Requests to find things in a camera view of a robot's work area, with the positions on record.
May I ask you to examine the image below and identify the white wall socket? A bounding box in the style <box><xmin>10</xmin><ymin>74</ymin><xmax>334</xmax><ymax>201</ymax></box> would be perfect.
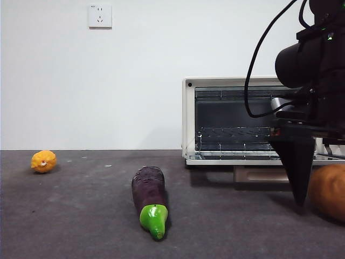
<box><xmin>88</xmin><ymin>3</ymin><xmax>113</xmax><ymax>30</ymax></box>

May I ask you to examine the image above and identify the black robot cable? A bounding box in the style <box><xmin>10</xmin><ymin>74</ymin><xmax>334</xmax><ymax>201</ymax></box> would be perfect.
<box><xmin>244</xmin><ymin>0</ymin><xmax>300</xmax><ymax>119</ymax></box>
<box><xmin>298</xmin><ymin>0</ymin><xmax>316</xmax><ymax>30</ymax></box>

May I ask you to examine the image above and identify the oven door with beige handle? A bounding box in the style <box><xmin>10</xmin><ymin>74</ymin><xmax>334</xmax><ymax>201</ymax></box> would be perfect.
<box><xmin>185</xmin><ymin>151</ymin><xmax>345</xmax><ymax>189</ymax></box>

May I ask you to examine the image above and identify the cream Toshiba toaster oven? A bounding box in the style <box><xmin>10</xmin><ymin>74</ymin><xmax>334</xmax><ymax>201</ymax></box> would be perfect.
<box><xmin>181</xmin><ymin>76</ymin><xmax>345</xmax><ymax>166</ymax></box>

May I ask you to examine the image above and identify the purple eggplant with green stem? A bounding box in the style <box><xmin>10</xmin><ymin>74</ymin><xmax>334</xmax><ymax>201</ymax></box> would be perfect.
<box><xmin>131</xmin><ymin>166</ymin><xmax>169</xmax><ymax>242</ymax></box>

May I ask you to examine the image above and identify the brown potato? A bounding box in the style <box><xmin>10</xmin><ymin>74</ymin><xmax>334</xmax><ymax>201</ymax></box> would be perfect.
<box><xmin>308</xmin><ymin>164</ymin><xmax>345</xmax><ymax>222</ymax></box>

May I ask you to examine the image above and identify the metal oven wire rack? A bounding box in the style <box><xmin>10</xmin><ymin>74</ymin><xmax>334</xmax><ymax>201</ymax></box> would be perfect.
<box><xmin>195</xmin><ymin>126</ymin><xmax>273</xmax><ymax>152</ymax></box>

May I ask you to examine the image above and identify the yellow corn cob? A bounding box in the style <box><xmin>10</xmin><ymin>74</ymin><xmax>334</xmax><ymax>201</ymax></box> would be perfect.
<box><xmin>30</xmin><ymin>150</ymin><xmax>58</xmax><ymax>174</ymax></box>

